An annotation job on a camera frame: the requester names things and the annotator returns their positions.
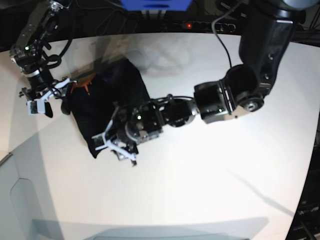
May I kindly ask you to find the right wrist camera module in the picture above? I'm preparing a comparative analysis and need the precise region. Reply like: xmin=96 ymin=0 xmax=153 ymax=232
xmin=26 ymin=99 xmax=46 ymax=115

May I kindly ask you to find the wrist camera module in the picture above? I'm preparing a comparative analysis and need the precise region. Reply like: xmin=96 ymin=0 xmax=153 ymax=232
xmin=26 ymin=99 xmax=46 ymax=115
xmin=92 ymin=134 xmax=106 ymax=151

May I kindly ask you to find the blue box overhead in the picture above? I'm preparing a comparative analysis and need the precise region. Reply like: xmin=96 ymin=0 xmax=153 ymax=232
xmin=120 ymin=0 xmax=193 ymax=12

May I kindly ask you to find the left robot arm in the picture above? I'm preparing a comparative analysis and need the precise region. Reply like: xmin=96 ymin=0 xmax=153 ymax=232
xmin=92 ymin=0 xmax=317 ymax=165

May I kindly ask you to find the black power strip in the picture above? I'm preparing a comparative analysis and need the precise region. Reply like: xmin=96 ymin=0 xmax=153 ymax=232
xmin=172 ymin=21 xmax=236 ymax=34

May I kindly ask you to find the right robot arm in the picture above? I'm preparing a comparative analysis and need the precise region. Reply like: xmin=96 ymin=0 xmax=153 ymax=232
xmin=9 ymin=0 xmax=76 ymax=118

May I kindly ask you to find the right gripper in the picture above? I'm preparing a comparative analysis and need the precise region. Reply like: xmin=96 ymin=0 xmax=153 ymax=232
xmin=18 ymin=76 xmax=78 ymax=118

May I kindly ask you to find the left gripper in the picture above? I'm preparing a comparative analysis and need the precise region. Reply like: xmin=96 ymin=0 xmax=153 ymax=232
xmin=94 ymin=104 xmax=139 ymax=167

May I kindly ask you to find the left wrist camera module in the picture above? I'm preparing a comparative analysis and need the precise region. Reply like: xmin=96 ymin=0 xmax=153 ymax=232
xmin=92 ymin=134 xmax=106 ymax=151

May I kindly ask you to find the black T-shirt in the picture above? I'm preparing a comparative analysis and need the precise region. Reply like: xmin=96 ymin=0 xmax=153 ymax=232
xmin=66 ymin=58 xmax=150 ymax=158

